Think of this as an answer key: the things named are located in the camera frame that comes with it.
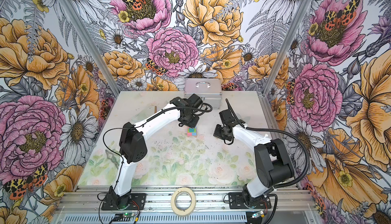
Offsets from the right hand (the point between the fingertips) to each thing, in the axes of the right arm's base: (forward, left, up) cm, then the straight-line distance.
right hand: (217, 138), depth 91 cm
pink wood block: (+5, +17, -2) cm, 18 cm away
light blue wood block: (+4, +13, -1) cm, 14 cm away
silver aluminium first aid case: (+31, +4, +11) cm, 33 cm away
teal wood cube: (+6, +15, +1) cm, 16 cm away
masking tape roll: (-35, +21, -2) cm, 41 cm away
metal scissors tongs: (-8, +60, -4) cm, 61 cm away
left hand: (+4, +16, +6) cm, 18 cm away
